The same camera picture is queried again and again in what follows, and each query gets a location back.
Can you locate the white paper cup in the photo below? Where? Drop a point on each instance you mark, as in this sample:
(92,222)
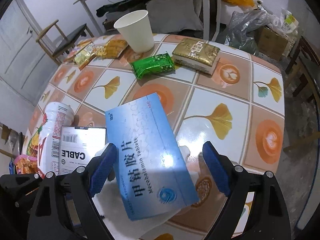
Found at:
(136,32)

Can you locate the crumpled clear plastic bag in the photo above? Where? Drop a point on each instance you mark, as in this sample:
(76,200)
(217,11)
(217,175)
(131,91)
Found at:
(245,22)

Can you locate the white drink bottle red cap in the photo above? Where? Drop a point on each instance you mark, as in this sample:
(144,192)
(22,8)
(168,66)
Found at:
(53,120)

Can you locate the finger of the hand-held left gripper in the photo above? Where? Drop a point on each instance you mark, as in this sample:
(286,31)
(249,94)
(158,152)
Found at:
(17,187)

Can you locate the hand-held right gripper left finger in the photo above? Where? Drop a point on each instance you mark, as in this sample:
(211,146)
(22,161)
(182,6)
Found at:
(103,170)

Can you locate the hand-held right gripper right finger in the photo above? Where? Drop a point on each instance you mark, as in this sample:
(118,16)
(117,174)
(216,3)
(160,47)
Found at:
(216,170)

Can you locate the long grey side table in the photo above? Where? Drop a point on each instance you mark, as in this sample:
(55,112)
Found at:
(211,10)

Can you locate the grey panelled door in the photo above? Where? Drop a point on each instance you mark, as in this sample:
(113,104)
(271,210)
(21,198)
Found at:
(17,55)

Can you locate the gold tissue pack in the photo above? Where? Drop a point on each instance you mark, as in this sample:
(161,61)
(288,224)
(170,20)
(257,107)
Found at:
(195,52)

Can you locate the white paper tissue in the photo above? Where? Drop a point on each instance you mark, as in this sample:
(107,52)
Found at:
(112,210)

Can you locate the orange small snack packet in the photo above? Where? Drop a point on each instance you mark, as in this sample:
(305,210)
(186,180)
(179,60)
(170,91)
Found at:
(73,51)

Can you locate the white green printed bag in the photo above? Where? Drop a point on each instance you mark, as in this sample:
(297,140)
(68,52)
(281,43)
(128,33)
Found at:
(290,20)

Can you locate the grey cushion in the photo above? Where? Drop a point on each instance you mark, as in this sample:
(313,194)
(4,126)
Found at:
(172,10)

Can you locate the brown cardboard box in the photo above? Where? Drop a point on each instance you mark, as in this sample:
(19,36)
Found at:
(270,42)

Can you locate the yellow green small snack packet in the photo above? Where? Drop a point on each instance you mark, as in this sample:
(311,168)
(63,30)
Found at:
(86,55)

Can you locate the pink orange snack bag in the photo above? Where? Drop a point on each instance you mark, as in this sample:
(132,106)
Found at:
(25,162)

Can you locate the green small foil packet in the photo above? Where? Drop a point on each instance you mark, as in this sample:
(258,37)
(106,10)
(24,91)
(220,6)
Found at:
(152,66)

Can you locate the wooden chair dark seat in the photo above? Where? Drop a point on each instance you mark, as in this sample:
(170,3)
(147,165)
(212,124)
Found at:
(72,36)
(307,62)

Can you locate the golden brown small snack packet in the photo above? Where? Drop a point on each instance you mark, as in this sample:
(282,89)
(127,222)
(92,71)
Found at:
(112,48)

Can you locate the blue medicine box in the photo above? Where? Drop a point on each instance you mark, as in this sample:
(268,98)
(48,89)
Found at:
(150,155)

